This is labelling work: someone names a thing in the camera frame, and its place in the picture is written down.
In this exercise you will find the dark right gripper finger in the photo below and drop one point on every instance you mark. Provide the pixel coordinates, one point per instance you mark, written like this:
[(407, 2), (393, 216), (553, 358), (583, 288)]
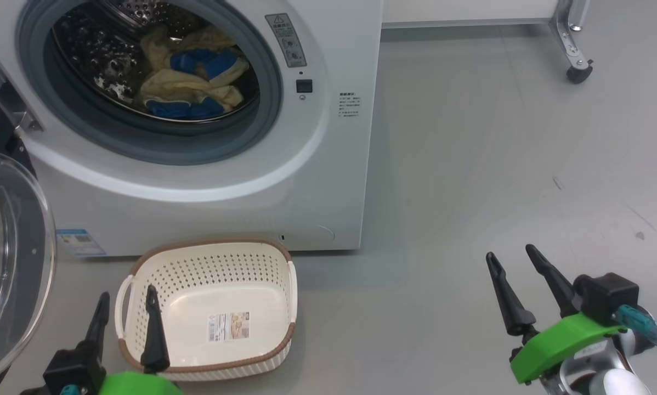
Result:
[(560, 291), (512, 310)]

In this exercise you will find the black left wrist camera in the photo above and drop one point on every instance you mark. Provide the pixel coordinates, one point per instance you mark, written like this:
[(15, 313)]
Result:
[(71, 370)]

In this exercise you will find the grey rubber door gasket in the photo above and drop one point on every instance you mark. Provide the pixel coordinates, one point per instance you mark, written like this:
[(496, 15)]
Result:
[(142, 142)]

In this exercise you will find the grey warning sticker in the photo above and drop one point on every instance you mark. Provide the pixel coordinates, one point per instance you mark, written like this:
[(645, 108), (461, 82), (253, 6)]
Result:
[(285, 39)]

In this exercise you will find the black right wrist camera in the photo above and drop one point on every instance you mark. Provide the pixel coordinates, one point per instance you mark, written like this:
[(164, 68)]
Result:
[(608, 296)]

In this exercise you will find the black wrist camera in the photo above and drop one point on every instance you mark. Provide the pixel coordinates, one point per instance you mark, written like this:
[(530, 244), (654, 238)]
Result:
[(608, 296), (71, 370)]

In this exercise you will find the black-rimmed glass washer door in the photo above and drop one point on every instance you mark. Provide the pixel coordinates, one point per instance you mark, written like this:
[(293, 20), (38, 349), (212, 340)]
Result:
[(10, 247)]

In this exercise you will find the white front-load washing machine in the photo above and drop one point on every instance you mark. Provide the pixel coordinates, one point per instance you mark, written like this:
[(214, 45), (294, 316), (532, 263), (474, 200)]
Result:
[(197, 208)]

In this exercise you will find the blue energy label sticker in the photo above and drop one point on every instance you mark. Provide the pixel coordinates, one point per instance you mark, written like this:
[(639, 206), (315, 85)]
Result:
[(80, 242)]

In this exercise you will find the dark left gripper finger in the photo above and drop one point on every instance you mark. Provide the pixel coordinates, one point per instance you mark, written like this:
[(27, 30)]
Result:
[(154, 345), (99, 329)]

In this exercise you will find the metal door hinge bracket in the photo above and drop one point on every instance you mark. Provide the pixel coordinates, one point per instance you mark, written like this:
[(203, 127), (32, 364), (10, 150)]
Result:
[(5, 99)]

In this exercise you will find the product label sticker in basket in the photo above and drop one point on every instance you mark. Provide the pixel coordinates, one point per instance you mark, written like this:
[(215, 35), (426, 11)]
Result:
[(228, 327)]

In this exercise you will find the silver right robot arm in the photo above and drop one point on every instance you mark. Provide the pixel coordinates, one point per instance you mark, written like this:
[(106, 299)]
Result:
[(613, 385)]

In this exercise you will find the cream perforated basket brown rim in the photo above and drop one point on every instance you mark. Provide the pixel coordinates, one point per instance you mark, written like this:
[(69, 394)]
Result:
[(208, 274)]

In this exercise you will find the metal cart leg with caster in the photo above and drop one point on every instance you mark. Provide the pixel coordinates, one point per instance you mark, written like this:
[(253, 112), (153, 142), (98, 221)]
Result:
[(567, 38)]

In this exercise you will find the perforated steel washer drum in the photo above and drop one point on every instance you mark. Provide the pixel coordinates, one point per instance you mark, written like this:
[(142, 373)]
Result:
[(98, 55)]

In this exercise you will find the yellow bear-print garment blue cuffs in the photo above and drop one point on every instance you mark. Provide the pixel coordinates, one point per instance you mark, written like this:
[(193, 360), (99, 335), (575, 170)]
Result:
[(197, 57), (180, 96)]

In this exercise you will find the white furniture base panel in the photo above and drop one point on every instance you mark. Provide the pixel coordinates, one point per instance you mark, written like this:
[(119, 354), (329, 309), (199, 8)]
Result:
[(471, 13)]

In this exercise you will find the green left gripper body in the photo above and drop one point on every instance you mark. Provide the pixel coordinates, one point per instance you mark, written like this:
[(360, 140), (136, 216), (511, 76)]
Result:
[(136, 385)]

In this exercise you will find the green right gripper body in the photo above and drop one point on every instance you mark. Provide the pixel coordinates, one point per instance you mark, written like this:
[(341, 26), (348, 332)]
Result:
[(564, 340)]

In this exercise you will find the black door latch socket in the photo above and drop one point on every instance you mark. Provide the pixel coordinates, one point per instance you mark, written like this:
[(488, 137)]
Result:
[(304, 86)]

